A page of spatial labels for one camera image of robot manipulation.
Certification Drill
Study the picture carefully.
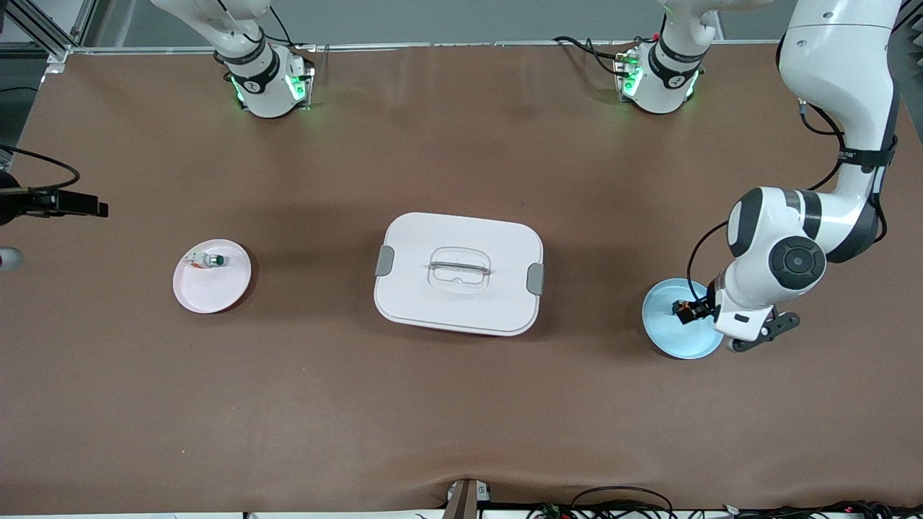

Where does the white lidded storage box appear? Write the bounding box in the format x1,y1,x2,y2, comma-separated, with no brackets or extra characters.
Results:
374,211,545,338

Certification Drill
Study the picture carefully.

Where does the light blue round plate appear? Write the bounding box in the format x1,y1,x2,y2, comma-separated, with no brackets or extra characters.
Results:
641,278,726,360

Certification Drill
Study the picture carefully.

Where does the pink round plate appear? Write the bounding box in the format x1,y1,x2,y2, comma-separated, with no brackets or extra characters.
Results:
173,239,253,314

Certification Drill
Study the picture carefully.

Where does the brown table mat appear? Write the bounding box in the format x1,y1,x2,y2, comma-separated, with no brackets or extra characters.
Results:
0,42,923,514

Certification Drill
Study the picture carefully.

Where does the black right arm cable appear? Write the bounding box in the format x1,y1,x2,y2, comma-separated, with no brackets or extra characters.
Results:
0,144,80,194

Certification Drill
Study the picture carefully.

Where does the aluminium frame extrusion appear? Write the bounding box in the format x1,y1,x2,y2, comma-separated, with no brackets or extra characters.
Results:
0,0,100,62

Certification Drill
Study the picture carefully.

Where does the black looped cable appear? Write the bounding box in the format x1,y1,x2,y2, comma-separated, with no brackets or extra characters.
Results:
570,486,676,519

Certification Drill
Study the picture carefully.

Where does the black cable bundle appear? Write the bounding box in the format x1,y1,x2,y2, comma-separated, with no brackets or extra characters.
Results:
721,500,923,519

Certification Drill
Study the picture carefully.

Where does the black right base cable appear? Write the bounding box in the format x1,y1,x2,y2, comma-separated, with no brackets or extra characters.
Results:
245,6,296,50

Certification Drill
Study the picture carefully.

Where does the black base cable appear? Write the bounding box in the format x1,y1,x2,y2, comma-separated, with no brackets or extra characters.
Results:
245,6,296,50
552,35,632,79

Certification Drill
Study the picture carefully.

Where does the black left base cable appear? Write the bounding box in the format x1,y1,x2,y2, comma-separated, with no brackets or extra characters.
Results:
552,35,632,79

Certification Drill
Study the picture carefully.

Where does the camera mount post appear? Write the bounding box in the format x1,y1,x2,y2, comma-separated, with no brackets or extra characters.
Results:
442,478,493,519

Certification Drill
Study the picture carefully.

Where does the aluminium table edge rail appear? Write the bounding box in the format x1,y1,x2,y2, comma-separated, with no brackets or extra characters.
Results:
72,40,787,54

